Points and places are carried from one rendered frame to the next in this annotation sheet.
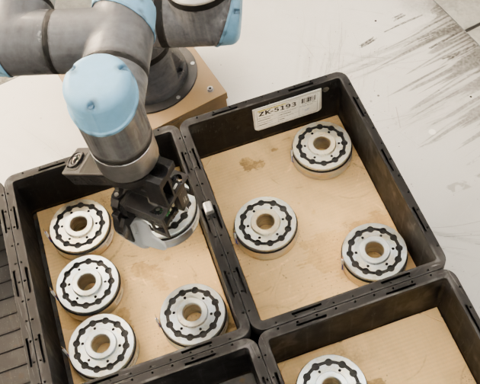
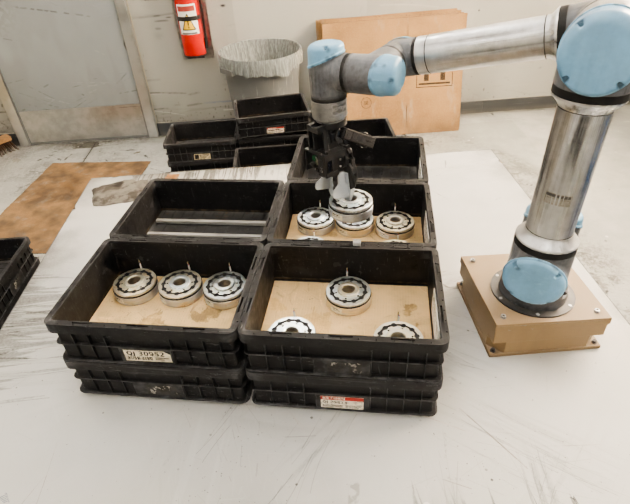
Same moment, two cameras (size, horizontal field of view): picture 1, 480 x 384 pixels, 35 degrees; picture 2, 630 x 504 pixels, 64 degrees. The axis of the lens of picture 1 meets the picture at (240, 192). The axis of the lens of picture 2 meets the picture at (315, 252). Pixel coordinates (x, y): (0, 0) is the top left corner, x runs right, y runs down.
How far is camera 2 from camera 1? 1.25 m
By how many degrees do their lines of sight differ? 68
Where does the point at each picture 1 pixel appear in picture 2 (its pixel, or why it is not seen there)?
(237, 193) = (388, 295)
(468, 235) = (303, 473)
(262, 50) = (580, 407)
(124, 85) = (314, 48)
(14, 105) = not seen: hidden behind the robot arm
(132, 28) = (362, 62)
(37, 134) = not seen: hidden behind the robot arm
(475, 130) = not seen: outside the picture
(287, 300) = (294, 295)
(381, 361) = (226, 321)
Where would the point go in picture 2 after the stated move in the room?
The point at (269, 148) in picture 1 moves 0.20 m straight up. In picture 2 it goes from (418, 322) to (426, 248)
